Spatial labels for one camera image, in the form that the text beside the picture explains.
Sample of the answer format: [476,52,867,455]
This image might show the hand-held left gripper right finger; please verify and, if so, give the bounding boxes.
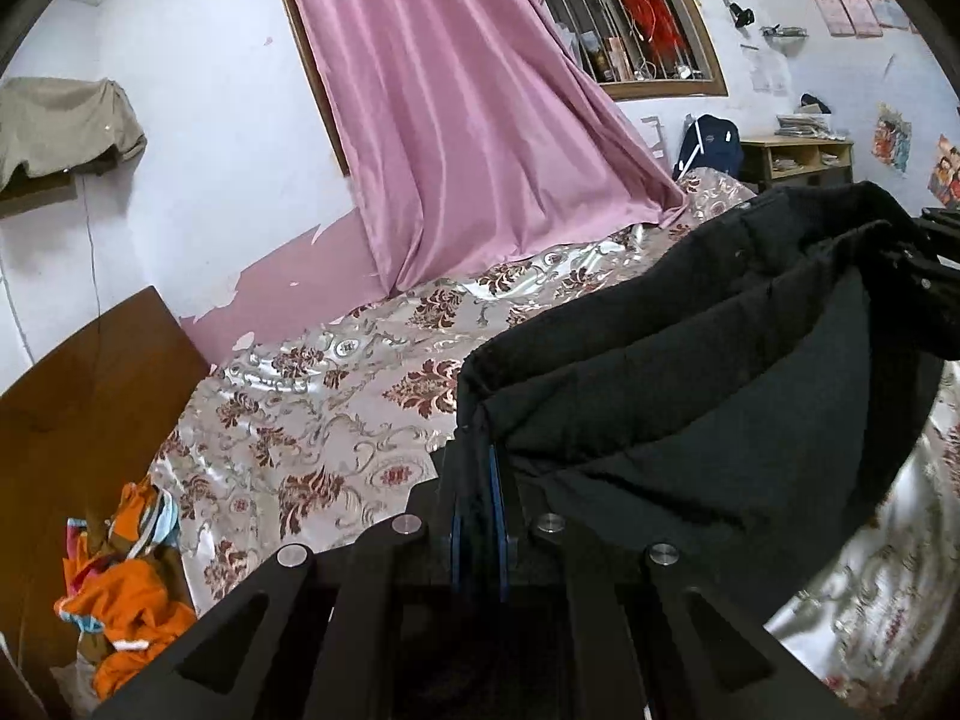
[484,446,863,720]

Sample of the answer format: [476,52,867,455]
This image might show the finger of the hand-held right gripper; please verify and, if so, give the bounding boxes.
[916,205,960,242]
[879,244,960,301]

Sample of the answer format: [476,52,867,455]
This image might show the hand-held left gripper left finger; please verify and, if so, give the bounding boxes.
[90,444,481,720]

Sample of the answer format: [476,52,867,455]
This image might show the black padded jacket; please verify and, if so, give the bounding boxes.
[454,180,960,578]

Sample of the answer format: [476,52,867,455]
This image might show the orange crumpled clothes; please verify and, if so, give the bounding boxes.
[54,476,200,700]

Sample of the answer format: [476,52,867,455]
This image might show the stack of papers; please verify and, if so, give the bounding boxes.
[775,112,835,140]

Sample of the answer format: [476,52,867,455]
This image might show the floral satin bedspread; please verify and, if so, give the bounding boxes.
[146,165,960,720]

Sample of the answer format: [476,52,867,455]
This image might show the light wooden cabinet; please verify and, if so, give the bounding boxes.
[739,133,856,193]

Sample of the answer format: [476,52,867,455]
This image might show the dark blue backpack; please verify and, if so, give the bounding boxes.
[675,114,746,182]

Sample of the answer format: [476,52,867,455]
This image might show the barred wooden-framed window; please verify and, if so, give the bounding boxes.
[266,0,728,177]

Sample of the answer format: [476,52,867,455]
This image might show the red hanging decoration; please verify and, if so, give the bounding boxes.
[615,0,688,61]

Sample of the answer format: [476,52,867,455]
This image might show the row of windowsill bottles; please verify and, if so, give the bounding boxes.
[559,26,695,83]

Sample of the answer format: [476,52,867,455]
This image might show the brown wooden headboard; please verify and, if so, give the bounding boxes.
[0,285,215,720]

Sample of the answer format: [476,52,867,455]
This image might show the pink satin curtain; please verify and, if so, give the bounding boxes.
[270,0,687,293]

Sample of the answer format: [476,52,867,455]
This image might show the khaki cloth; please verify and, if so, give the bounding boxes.
[0,77,148,193]

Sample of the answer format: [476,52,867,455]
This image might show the cartoon wall poster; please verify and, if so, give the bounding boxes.
[928,133,960,209]
[872,103,914,176]

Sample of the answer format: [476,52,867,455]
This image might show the white wall papers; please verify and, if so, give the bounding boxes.
[745,45,790,92]

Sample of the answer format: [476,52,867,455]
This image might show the small grey wall shelf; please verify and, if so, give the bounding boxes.
[760,24,809,55]

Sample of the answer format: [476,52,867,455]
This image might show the dark wooden wall shelf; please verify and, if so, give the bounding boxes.
[0,171,77,220]

